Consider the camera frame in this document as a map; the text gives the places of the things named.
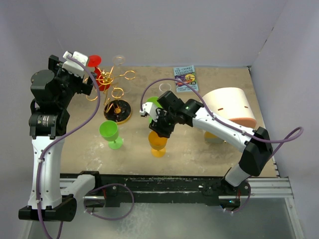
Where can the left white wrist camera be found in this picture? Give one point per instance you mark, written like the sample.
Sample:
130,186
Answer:
74,67

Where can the red wine glass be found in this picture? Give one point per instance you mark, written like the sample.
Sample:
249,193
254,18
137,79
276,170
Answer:
94,61

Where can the clear wine glass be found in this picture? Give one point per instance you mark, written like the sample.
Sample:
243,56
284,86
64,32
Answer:
163,87
118,73

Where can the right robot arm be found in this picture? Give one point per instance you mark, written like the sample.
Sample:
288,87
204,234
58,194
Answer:
252,143

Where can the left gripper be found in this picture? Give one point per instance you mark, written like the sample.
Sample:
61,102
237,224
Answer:
56,66

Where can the green wine glass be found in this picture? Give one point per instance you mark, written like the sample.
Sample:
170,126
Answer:
110,132
154,100

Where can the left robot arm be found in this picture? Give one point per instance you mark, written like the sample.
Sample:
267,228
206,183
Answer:
53,90

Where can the white round drawer box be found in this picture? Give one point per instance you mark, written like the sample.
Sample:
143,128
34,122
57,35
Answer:
231,103

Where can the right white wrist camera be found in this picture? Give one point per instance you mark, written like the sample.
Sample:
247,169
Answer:
149,109

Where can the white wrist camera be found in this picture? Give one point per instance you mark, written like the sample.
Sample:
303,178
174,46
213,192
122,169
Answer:
149,109
74,67

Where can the black base frame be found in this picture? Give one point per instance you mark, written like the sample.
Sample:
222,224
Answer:
155,189

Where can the clear wine glass front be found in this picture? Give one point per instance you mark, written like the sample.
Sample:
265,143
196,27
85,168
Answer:
118,73

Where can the blue treehouse book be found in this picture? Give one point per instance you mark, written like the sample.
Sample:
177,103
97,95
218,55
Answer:
187,75

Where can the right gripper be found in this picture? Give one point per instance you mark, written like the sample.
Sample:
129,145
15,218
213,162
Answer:
158,127

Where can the clear wine glass back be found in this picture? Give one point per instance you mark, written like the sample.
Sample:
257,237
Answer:
163,87

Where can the gold wine glass rack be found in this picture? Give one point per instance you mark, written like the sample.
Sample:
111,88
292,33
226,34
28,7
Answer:
115,107

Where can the orange wine glass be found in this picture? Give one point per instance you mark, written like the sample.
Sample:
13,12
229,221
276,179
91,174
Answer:
157,144

